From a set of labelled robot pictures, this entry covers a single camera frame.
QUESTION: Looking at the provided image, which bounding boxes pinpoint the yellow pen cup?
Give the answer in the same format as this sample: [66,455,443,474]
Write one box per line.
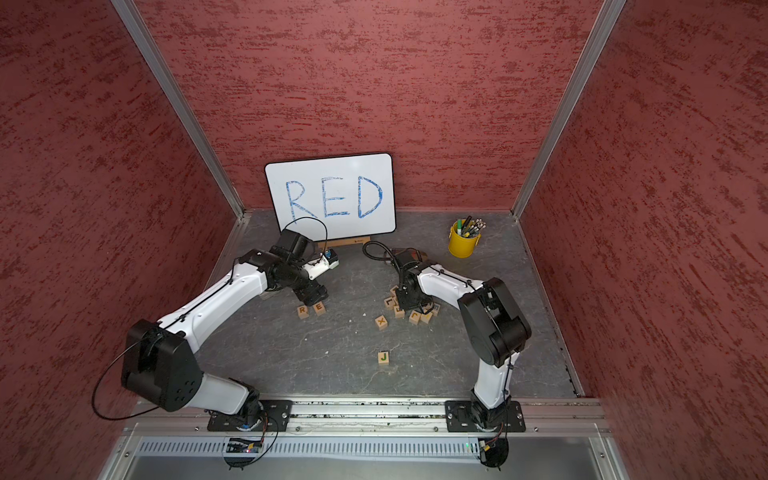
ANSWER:
[448,221,481,259]

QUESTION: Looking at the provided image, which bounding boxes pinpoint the whiteboard with RED written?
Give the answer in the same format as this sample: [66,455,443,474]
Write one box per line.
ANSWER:
[265,153,396,241]

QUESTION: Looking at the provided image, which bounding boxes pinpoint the pens in cup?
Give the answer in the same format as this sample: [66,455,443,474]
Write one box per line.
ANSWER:
[453,216,486,238]

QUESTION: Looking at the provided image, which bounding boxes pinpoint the plaid brown glasses case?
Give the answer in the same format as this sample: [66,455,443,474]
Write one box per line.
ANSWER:
[409,248,429,263]

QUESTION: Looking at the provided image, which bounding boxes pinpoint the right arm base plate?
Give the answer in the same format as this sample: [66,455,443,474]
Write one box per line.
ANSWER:
[444,400,526,433]

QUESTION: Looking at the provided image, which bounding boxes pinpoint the wooden whiteboard stand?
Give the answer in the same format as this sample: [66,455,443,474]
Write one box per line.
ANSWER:
[327,236,371,248]

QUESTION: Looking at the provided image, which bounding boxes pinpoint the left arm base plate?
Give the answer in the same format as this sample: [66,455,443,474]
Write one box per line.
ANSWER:
[207,399,293,434]

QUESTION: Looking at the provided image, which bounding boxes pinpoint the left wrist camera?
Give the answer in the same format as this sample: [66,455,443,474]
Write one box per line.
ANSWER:
[303,249,339,280]

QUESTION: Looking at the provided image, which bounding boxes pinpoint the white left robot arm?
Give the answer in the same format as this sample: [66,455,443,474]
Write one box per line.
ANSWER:
[121,249,339,425]

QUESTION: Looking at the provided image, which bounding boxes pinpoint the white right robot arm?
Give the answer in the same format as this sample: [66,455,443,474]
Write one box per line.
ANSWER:
[396,262,532,430]

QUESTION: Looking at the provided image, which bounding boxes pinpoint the wooden block letter X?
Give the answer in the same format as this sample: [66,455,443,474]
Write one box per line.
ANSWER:
[375,315,388,331]

